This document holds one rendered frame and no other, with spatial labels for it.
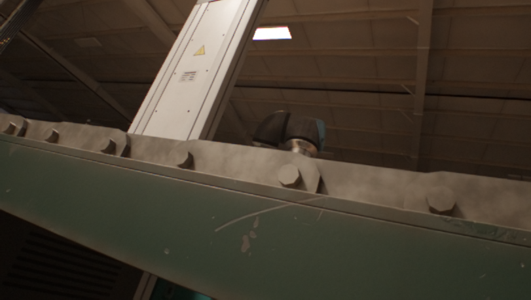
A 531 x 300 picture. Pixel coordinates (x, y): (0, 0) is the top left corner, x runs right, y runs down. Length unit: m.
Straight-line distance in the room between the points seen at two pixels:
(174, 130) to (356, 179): 0.93
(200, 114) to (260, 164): 0.86
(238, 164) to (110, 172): 0.06
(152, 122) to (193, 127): 0.19
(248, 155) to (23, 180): 0.13
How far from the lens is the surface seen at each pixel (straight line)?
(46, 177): 0.21
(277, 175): 0.16
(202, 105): 1.05
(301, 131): 1.12
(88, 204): 0.18
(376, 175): 0.16
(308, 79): 11.61
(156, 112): 1.18
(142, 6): 10.92
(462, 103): 12.06
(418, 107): 10.96
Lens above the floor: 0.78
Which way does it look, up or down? 24 degrees up
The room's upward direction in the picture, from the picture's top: 19 degrees clockwise
